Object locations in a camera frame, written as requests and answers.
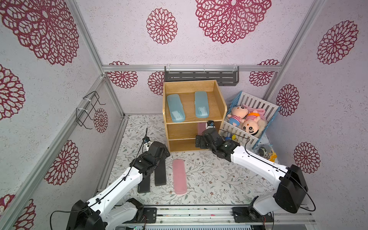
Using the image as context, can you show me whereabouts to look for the pink plush pig doll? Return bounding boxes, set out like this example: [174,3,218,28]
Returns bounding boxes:
[227,105,249,127]

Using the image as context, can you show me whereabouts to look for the white and blue crib basket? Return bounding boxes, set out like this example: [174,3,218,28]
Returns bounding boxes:
[220,91,279,149]

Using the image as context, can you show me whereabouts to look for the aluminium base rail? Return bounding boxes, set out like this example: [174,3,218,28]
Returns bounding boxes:
[116,205,319,230]

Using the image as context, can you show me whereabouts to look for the small blue yellow toy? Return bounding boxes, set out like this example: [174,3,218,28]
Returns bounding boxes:
[222,131,239,143]

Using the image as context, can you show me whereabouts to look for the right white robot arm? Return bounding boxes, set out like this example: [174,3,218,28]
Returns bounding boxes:
[195,127,309,217]

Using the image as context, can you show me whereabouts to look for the small toys pile yellow grey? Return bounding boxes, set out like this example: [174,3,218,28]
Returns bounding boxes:
[257,144,278,163]

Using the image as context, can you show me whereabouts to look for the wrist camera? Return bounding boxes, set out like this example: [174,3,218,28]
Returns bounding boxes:
[143,137,151,148]
[206,120,215,129]

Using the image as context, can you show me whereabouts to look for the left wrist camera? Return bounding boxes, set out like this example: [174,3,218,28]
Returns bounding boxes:
[143,137,151,148]

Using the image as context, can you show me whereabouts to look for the wooden three-tier shelf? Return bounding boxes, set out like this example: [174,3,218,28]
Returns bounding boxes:
[163,80,227,152]

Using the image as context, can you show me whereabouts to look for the orange plush doll black hair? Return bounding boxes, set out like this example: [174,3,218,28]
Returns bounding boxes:
[241,108,268,136]

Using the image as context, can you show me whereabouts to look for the black wire wall rack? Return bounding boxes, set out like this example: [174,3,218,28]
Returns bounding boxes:
[75,91,105,130]

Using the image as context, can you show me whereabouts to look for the grey wall-mounted metal rack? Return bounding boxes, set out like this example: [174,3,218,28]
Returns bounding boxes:
[164,66,239,86]

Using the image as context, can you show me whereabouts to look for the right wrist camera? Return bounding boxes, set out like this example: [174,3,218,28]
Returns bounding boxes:
[206,120,215,129]

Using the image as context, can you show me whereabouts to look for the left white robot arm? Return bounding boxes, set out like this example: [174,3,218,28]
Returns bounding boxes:
[66,141,170,230]

